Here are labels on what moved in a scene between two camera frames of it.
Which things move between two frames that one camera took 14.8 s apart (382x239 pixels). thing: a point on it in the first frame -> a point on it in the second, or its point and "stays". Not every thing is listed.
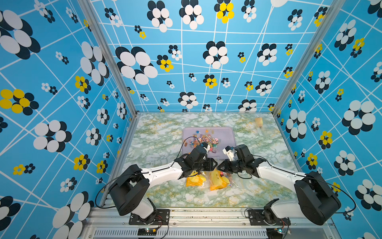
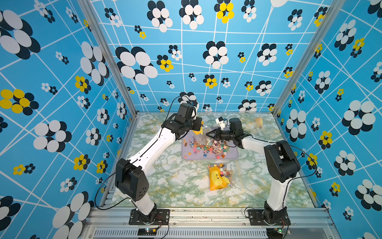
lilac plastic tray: (218, 138) stays
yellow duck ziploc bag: (195, 179) -> (204, 135)
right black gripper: (226, 164) -> (218, 133)
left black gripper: (211, 164) -> (198, 120)
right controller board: (274, 233) stays
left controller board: (146, 231) stays
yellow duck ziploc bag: (219, 180) stays
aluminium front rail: (107, 223) stays
